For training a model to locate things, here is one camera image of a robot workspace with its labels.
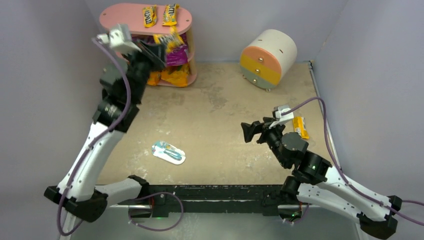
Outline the orange gummy candy bag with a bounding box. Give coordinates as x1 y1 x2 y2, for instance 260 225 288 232
160 63 190 87
147 71 162 86

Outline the purple grape candy bag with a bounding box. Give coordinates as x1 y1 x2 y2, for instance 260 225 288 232
166 34 189 67

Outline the small yellow candy packet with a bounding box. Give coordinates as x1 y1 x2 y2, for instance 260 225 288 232
292 116 310 140

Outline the yellow M&M bag bottom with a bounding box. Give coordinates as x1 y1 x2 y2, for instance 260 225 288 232
162 3 180 27

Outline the yellow m&m bag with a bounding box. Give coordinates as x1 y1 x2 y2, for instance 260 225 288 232
162 3 180 27
142 5 157 28
153 25 185 53

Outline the yellow M&M bag top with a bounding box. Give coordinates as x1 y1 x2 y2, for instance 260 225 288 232
142 5 157 28

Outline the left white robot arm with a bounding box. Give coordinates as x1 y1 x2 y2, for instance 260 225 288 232
44 40 166 225

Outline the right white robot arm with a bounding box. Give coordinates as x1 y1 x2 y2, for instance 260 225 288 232
240 117 403 240

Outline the pink three-tier shelf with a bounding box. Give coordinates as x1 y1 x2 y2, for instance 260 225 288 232
99 3 197 85

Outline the round pastel drawer cabinet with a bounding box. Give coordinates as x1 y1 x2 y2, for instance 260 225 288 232
239 29 298 92

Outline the blue toy blister pack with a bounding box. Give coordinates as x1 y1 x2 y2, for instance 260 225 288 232
151 140 186 165

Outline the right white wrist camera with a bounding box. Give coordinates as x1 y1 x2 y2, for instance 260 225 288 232
268 104 294 129

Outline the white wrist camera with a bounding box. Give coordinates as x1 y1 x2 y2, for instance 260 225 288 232
268 104 294 129
95 23 142 55

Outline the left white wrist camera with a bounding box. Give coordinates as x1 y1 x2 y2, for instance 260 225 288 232
95 23 142 55

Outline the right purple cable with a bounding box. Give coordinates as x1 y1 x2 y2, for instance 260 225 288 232
281 96 424 226

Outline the purple cable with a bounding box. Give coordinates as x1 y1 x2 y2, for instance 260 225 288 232
281 96 424 226
56 38 185 237

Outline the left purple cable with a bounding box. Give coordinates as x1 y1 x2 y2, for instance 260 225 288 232
56 38 185 237

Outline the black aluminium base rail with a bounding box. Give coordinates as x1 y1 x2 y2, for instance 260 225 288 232
115 184 361 222

